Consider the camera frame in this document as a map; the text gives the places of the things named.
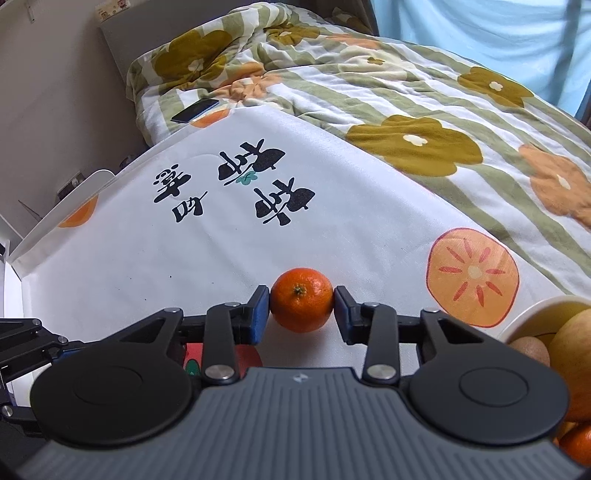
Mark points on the reddish yellow apple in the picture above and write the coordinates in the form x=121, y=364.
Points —
x=570, y=357

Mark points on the floral striped duvet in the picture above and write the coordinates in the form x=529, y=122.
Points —
x=513, y=163

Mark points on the small mandarin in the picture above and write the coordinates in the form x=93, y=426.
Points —
x=301, y=300

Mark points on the light blue window sheet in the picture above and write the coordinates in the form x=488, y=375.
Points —
x=543, y=45

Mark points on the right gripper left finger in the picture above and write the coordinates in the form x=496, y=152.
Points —
x=140, y=381

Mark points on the black smartphone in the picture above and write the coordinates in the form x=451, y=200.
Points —
x=193, y=111

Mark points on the large orange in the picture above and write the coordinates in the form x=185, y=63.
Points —
x=575, y=440

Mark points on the cream ceramic fruit bowl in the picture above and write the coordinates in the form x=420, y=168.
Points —
x=544, y=319

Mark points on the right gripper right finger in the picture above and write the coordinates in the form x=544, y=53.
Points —
x=455, y=378

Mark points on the white fruit print tablecloth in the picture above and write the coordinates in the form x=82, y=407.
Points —
x=211, y=213

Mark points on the brown kiwi with sticker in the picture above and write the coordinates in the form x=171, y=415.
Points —
x=532, y=347

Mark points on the wall socket plate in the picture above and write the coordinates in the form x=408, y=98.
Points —
x=109, y=8

